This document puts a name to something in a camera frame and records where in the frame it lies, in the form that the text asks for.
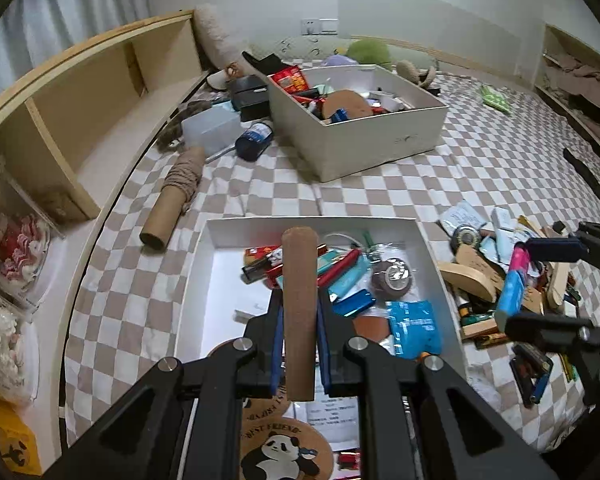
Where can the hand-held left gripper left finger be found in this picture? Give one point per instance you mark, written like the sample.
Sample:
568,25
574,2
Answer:
277,350

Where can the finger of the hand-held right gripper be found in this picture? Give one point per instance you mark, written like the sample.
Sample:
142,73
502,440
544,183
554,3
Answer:
550,329
555,250

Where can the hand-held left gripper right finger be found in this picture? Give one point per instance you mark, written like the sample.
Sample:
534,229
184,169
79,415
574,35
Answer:
324,355

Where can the brown oblong board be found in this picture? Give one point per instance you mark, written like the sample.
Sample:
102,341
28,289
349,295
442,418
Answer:
300,310

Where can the pink and blue lighter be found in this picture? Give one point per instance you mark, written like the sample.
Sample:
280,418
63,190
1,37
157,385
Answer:
512,280

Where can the white shoe box lid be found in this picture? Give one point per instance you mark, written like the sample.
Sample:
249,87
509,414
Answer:
220,280

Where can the small black box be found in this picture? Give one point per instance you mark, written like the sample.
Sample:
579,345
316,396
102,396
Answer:
558,226

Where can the wooden stick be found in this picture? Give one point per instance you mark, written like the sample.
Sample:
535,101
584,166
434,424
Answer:
532,226

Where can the pale wooden oval board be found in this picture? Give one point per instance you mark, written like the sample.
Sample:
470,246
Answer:
557,285

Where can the shiny blue lighter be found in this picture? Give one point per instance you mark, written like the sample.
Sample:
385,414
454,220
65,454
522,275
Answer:
354,303

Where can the wooden bar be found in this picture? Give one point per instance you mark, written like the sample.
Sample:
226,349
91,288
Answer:
480,330

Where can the teal lighter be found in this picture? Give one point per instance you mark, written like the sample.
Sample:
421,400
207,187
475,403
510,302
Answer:
350,277

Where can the black sock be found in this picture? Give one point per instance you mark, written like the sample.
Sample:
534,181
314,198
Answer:
582,172

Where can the carved wooden board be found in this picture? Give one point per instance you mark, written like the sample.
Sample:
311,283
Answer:
472,272

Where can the round black gold tin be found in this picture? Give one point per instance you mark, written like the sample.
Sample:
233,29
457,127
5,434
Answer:
466,237

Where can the blue wipes packet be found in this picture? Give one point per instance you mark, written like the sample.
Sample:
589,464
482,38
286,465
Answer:
415,330

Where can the white blue sachet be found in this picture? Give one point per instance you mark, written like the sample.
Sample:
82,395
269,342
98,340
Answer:
462,217

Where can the brown tape roll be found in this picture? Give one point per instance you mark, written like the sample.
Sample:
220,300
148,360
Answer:
391,277

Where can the panda cork coaster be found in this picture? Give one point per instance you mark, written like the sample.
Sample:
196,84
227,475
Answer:
285,455

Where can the green tissue packet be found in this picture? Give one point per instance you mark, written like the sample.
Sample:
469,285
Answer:
497,99

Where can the wooden wardrobe shelf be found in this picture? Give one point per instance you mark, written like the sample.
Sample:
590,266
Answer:
545,85

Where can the pile of clothes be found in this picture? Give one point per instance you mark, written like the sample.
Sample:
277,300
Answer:
580,80

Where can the cardboard tube with twine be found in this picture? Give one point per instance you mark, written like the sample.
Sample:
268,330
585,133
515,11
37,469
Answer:
172,200

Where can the white shoe box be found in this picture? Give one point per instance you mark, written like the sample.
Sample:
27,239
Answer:
380,145

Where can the blue bottle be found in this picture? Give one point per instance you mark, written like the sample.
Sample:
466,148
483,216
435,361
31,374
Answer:
254,141

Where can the brown teddy bear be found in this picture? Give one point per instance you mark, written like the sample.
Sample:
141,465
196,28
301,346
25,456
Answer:
417,74

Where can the translucent plastic box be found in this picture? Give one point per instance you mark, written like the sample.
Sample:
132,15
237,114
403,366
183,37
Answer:
210,130

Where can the brown furry item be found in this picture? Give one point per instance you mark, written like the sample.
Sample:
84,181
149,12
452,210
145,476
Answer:
180,120

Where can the round cork coaster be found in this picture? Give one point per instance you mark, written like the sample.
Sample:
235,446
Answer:
347,104

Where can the white headboard panel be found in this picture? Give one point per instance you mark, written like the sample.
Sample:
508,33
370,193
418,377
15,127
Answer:
430,25

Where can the green plush toy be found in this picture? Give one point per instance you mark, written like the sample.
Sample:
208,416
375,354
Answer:
370,52

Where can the red snack packet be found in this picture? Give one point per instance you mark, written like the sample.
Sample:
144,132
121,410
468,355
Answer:
290,79

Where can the white slipper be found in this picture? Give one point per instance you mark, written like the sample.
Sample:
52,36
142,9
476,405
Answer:
217,81

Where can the white flowers in clear box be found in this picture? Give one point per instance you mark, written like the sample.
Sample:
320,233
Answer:
0,340

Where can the yellow carton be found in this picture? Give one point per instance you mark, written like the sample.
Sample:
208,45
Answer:
10,437

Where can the red flowers in clear box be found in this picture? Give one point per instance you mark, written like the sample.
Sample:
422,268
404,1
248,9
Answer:
15,245

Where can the black garment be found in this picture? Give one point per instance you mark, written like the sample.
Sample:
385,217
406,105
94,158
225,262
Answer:
262,64

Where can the purple plush toy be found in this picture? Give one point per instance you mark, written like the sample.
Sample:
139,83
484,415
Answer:
337,60

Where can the wooden bedside shelf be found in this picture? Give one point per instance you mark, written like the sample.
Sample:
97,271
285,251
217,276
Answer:
80,125

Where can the green bolster pillow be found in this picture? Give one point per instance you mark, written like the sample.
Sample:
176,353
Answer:
300,47

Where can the white fluffy pillow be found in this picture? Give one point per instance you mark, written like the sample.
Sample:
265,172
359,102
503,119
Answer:
220,35

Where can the pale curtain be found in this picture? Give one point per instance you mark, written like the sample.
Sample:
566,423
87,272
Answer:
55,20

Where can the white wall switch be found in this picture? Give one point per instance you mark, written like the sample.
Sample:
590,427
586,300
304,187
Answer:
329,25

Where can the white wall socket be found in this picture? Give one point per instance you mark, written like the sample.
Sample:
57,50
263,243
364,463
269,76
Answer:
309,26

